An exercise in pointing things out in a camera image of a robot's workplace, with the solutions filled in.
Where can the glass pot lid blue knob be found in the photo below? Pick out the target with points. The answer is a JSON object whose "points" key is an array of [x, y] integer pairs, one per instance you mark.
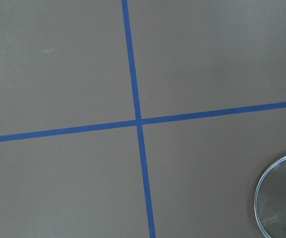
{"points": [[270, 200]]}

